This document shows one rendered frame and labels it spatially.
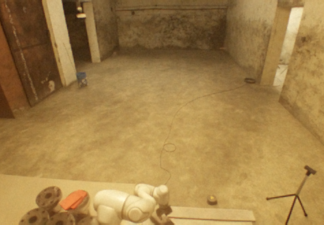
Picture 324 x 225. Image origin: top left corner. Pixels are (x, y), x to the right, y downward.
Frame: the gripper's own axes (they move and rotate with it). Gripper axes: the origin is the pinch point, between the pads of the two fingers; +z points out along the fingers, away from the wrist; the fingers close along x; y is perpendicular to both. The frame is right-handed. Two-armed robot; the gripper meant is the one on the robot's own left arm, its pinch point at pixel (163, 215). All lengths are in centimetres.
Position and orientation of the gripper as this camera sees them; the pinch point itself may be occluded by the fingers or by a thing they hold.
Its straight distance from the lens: 186.2
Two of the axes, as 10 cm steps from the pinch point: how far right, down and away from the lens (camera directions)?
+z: 0.1, 8.8, 4.8
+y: -6.7, -3.5, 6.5
